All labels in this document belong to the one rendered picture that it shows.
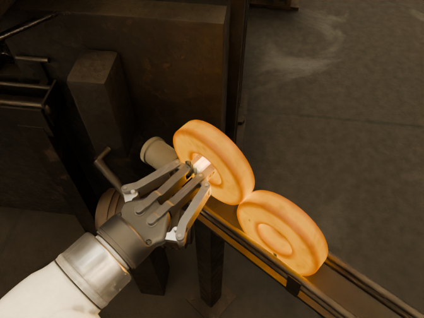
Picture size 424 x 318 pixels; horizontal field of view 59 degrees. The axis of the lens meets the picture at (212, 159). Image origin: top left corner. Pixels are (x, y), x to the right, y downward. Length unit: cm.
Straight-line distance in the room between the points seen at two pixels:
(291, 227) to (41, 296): 33
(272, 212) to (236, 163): 9
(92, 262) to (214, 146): 22
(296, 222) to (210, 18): 39
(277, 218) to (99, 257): 25
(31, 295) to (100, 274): 8
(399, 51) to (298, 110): 74
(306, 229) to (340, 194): 102
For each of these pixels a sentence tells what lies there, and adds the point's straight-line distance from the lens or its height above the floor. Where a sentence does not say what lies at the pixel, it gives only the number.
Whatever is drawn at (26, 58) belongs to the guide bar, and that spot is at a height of 76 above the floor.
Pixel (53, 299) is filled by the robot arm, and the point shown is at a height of 82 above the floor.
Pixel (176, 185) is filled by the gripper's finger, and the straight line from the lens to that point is 57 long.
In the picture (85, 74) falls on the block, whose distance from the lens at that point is 74.
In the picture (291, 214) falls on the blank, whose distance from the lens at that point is 54.
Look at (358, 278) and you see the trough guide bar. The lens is 63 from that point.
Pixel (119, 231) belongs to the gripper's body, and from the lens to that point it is 51.
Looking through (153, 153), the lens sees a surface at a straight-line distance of 73.
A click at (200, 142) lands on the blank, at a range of 54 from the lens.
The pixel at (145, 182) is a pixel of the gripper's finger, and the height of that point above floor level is 80.
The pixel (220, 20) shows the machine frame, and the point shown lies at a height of 87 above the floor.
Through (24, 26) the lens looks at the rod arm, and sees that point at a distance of 75.
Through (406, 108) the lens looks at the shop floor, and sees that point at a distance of 198.
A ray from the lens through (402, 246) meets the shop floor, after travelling 153.
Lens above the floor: 126
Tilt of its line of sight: 54 degrees down
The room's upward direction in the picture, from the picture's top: straight up
